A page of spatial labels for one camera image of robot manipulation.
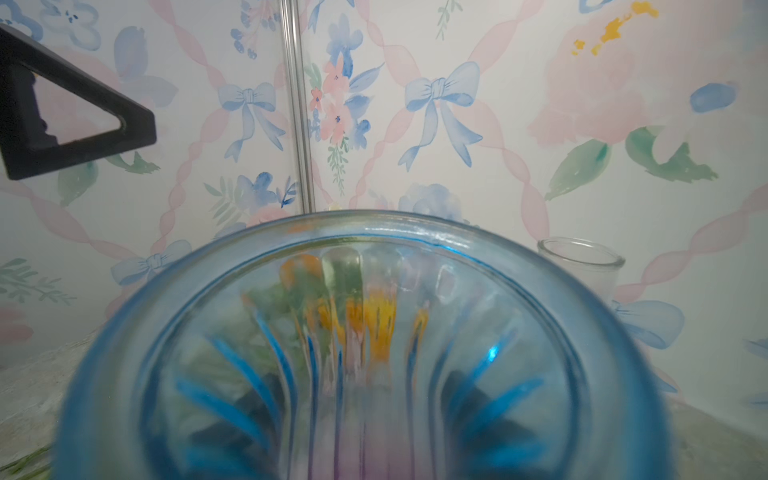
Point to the blue purple glass vase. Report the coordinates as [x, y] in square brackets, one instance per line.
[362, 345]

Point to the clear frosted glass vase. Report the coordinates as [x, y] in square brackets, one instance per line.
[593, 264]

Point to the left corner aluminium post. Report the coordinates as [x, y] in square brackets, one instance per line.
[294, 74]

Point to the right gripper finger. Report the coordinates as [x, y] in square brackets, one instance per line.
[55, 115]

